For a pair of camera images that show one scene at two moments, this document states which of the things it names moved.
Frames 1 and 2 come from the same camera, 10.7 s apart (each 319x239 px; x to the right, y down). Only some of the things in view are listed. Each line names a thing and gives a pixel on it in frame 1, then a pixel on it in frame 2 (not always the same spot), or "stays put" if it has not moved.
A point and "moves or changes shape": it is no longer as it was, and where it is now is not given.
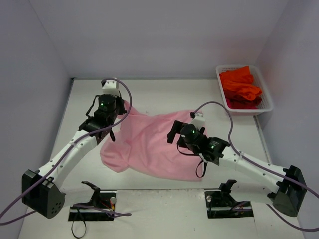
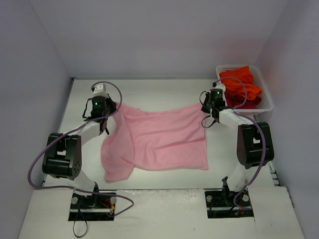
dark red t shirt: [235, 101] stays put
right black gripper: [175, 130] to [206, 107]
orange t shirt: [240, 81] stays put
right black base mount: [222, 204] stays put
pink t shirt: [141, 145] moves or changes shape
